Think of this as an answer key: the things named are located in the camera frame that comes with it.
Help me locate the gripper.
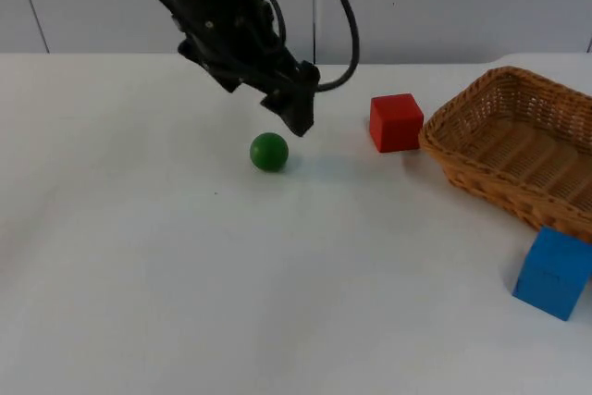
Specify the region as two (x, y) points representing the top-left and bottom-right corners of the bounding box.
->
(171, 0), (321, 138)

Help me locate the red cube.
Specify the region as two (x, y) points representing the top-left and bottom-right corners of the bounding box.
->
(369, 93), (426, 154)

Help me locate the blue cube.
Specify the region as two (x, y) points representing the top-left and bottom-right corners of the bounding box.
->
(511, 225), (592, 322)

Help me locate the green ball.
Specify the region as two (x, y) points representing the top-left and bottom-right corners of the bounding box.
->
(249, 131), (290, 173)

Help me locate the black cable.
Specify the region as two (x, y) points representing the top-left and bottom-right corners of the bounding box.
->
(308, 0), (361, 92)
(257, 0), (289, 49)

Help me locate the pale brown wicker basket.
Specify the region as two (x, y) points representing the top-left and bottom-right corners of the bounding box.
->
(418, 66), (592, 245)

